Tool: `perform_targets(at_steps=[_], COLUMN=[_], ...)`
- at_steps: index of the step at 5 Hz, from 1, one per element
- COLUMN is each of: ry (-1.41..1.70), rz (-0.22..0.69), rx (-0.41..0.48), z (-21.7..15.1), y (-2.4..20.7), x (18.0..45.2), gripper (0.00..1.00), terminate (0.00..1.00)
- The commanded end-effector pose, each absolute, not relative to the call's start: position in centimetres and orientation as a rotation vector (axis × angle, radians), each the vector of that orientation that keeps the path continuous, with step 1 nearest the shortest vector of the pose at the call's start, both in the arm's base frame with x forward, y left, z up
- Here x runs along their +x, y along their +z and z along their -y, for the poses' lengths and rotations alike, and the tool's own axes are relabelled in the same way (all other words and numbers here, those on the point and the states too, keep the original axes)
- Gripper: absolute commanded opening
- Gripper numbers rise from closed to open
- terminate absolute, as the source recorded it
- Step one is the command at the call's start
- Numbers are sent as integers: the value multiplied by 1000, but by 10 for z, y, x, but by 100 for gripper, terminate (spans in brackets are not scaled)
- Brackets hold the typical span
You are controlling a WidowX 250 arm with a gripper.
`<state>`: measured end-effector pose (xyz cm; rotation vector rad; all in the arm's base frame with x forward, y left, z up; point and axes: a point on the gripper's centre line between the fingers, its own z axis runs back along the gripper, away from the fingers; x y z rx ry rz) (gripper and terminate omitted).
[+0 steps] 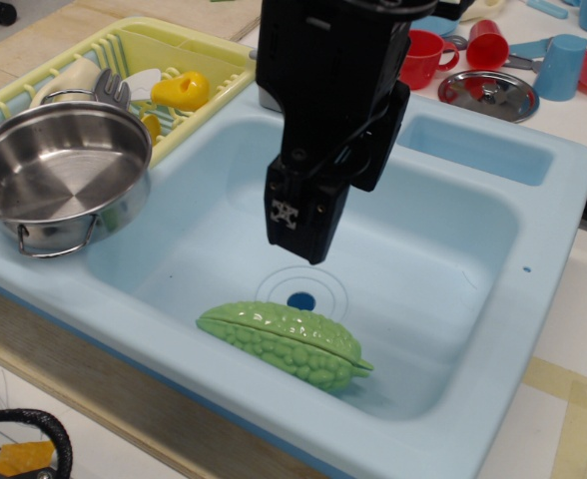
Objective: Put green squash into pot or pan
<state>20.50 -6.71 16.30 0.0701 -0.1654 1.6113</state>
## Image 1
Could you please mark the red plastic mug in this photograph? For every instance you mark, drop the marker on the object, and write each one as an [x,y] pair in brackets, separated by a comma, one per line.
[428,53]

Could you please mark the white plastic spoon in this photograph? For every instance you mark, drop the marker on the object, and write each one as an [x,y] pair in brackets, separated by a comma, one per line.
[141,84]

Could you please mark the yellow toy pear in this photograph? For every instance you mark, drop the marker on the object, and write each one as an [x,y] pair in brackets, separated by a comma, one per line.
[187,92]

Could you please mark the green bumpy toy squash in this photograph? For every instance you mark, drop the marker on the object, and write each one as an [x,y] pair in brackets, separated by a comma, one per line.
[302,343]

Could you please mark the red plastic cup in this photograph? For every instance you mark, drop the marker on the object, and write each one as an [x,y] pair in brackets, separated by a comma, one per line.
[487,49]

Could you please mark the light blue toy sink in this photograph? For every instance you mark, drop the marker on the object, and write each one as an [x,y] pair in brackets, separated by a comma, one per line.
[444,273]

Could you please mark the small yellow toy piece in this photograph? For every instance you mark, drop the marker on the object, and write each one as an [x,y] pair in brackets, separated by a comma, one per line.
[153,125]

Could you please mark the gray plastic fork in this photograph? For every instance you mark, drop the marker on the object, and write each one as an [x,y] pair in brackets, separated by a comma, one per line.
[110,89]

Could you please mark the blue plastic cup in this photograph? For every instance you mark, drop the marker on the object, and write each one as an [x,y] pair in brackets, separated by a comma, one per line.
[560,71]

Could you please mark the yellow dish drying rack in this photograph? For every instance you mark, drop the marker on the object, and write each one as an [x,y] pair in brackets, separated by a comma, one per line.
[135,44]

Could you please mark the cream plastic cup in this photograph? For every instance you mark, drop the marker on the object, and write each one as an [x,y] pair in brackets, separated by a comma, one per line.
[80,75]

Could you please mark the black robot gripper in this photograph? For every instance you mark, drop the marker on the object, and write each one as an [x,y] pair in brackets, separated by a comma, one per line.
[333,69]

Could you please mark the stainless steel pot lid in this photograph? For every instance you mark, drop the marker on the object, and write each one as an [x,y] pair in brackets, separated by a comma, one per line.
[498,95]

